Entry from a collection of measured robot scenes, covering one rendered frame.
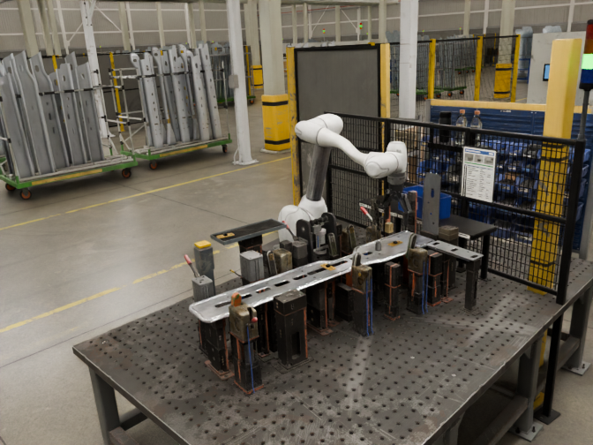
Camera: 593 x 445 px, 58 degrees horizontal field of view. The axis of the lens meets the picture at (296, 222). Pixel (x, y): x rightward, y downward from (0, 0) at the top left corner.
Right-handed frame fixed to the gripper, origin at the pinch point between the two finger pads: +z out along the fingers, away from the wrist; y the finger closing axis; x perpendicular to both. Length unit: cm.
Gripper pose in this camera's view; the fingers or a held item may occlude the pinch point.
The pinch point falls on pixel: (395, 220)
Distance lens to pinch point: 284.8
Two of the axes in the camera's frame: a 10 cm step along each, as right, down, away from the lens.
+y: 5.9, 2.3, -7.7
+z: 0.5, 9.5, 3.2
